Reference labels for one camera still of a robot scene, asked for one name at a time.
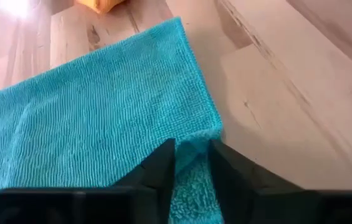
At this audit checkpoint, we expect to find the orange microfiber towel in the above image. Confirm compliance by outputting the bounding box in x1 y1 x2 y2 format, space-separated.
75 0 126 14

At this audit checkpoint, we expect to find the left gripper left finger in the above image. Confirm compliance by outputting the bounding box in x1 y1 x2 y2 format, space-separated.
0 138 176 224

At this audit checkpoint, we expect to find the teal microfiber towel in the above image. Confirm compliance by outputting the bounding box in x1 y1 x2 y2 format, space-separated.
0 16 226 224

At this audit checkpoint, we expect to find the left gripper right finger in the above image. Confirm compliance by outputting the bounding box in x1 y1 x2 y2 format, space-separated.
208 139 352 224

